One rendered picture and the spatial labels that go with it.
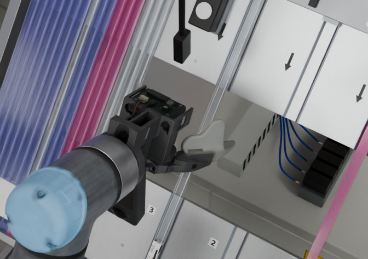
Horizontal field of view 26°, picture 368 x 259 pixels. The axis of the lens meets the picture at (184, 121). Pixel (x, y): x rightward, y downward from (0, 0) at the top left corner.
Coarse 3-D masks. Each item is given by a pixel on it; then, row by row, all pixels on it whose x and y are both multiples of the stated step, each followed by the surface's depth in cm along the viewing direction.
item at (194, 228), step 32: (160, 192) 122; (96, 224) 127; (128, 224) 125; (192, 224) 121; (224, 224) 119; (96, 256) 127; (128, 256) 125; (160, 256) 123; (192, 256) 121; (224, 256) 119; (256, 256) 118; (288, 256) 116
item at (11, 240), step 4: (0, 228) 132; (0, 232) 131; (4, 232) 131; (0, 236) 131; (4, 236) 131; (8, 236) 131; (12, 236) 131; (4, 240) 131; (8, 240) 131; (12, 240) 130; (12, 244) 130
